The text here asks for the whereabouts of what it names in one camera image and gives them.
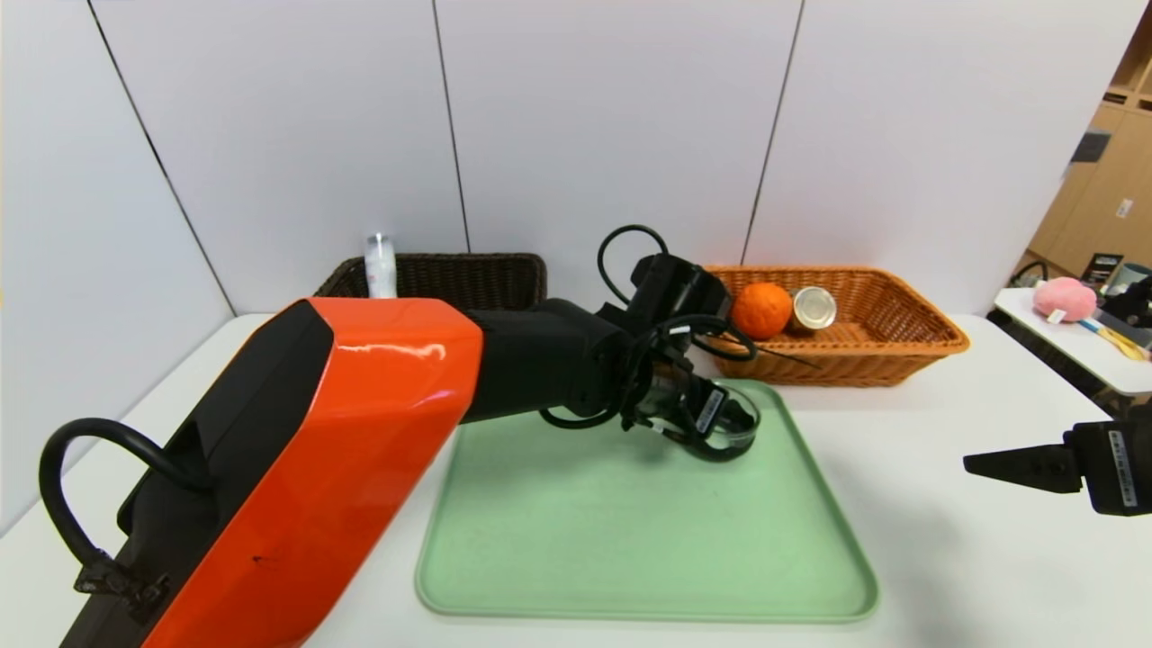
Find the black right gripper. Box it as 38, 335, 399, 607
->
962, 419, 1152, 517

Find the gold lid tin can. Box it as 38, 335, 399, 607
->
790, 286, 838, 333

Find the glass bowl black insert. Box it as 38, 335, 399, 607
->
666, 378, 763, 464

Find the orange fruit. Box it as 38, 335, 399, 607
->
731, 283, 795, 341

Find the white spray bottle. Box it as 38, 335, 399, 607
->
364, 232, 400, 301

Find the orange wicker basket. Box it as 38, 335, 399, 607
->
700, 265, 971, 388

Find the dark brown wicker basket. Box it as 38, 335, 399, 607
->
313, 253, 548, 312

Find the white side table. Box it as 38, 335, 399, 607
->
993, 288, 1152, 398

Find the yellow banana toy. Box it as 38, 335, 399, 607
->
1093, 322, 1151, 363

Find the pink plush toy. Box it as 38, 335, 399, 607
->
1032, 276, 1099, 324

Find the small black box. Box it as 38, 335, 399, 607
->
1080, 253, 1124, 289

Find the light green plastic tray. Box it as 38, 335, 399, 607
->
416, 376, 881, 624

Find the black left camera cable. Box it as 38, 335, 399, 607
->
596, 224, 672, 307

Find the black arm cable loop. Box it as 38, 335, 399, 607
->
38, 418, 213, 597

